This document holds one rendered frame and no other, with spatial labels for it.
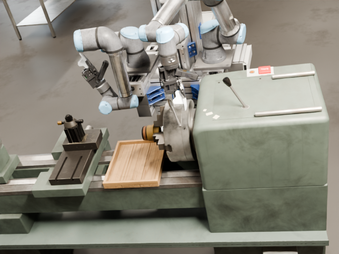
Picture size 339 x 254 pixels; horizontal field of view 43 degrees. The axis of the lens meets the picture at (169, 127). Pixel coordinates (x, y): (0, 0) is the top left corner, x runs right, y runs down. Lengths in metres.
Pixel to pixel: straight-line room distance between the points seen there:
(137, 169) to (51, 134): 2.34
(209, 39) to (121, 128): 2.00
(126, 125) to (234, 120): 2.51
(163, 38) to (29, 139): 3.08
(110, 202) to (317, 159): 1.12
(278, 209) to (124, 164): 0.86
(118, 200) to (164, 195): 0.26
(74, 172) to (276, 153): 1.07
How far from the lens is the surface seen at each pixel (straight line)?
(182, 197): 2.31
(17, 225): 2.77
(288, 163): 2.06
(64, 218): 2.77
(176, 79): 1.86
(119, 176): 2.36
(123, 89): 2.40
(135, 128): 4.25
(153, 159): 2.40
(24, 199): 2.63
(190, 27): 2.75
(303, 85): 2.14
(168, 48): 1.81
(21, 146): 4.61
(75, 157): 2.46
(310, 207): 2.27
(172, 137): 2.07
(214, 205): 2.26
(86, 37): 2.32
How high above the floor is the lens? 2.38
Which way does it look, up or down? 35 degrees down
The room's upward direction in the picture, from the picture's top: 13 degrees counter-clockwise
